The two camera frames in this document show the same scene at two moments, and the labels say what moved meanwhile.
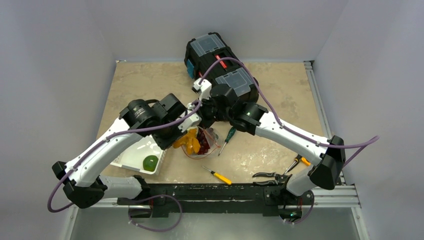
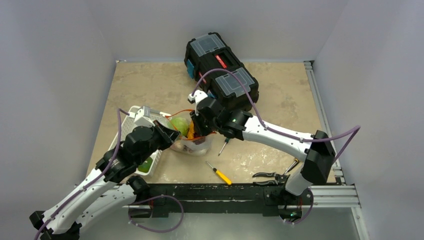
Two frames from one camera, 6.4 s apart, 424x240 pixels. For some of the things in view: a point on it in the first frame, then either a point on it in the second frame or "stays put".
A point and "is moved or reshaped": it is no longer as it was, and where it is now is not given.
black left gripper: (165, 143) → (168, 136)
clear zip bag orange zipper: (208, 139) is moved or reshaped
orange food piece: (190, 140) is moved or reshaped
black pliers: (279, 178) stays put
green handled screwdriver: (229, 137) stays put
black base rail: (219, 199) stays put
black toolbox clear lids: (201, 51) stays put
